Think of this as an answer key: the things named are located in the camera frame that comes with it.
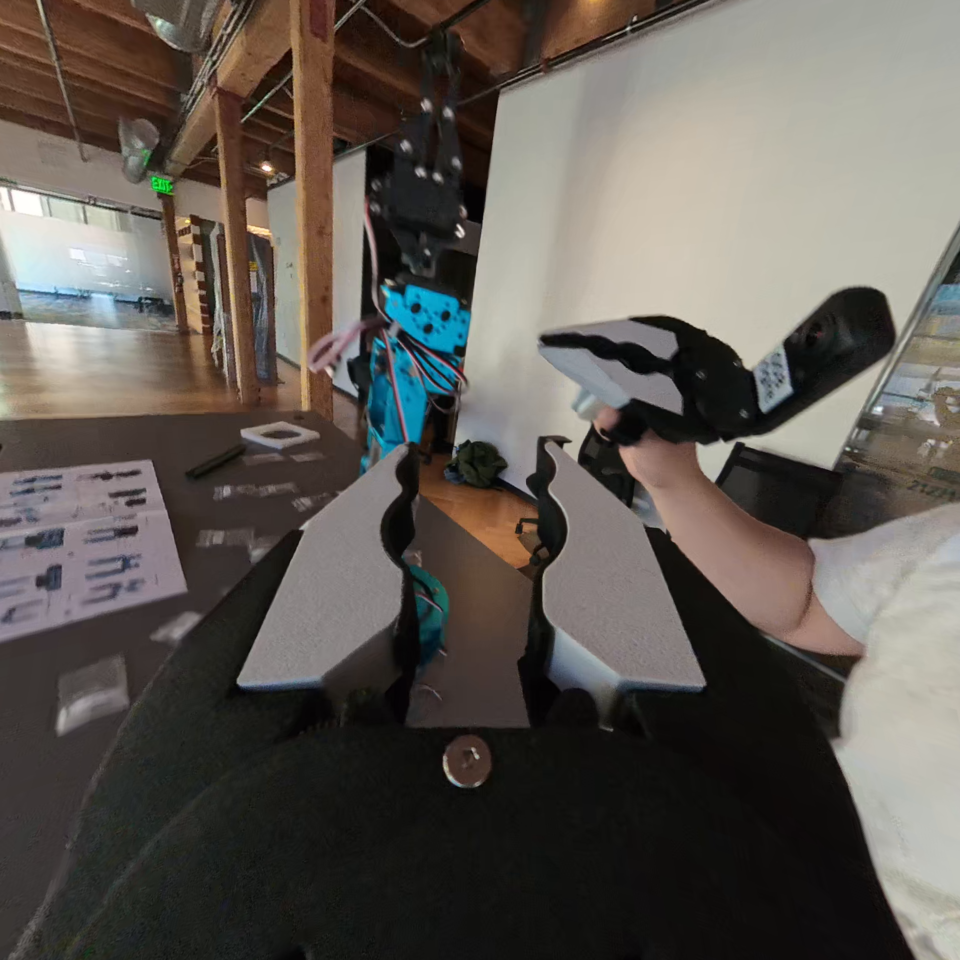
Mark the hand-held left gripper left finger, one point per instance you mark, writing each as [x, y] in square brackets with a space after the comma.
[322, 600]

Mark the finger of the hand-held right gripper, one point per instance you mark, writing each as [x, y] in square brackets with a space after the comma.
[622, 334]
[600, 379]

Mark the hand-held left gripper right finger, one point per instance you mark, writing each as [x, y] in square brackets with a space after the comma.
[615, 600]

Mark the blue toy robot arm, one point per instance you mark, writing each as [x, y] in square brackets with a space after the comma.
[427, 315]

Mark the person's right forearm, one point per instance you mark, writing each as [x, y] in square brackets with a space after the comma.
[742, 570]

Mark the dark desk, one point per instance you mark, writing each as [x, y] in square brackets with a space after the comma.
[225, 577]

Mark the person's right hand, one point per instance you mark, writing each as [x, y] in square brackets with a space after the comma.
[664, 465]

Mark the black office chair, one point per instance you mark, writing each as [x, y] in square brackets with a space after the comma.
[780, 491]

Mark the dark green bag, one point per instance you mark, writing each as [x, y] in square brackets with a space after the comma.
[476, 463]

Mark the black pen-shaped tool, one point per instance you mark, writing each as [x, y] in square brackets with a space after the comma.
[216, 460]

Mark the group of small clear bags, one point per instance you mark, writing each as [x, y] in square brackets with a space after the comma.
[94, 694]

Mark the printed instruction sheet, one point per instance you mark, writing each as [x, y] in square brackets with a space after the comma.
[82, 540]

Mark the green exit sign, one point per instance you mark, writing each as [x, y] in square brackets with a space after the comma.
[162, 185]

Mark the white square frame part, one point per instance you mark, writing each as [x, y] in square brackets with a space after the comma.
[259, 437]

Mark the wooden support post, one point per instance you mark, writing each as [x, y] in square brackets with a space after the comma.
[313, 225]
[236, 262]

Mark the silver ceiling duct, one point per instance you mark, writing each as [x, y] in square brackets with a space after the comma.
[139, 150]

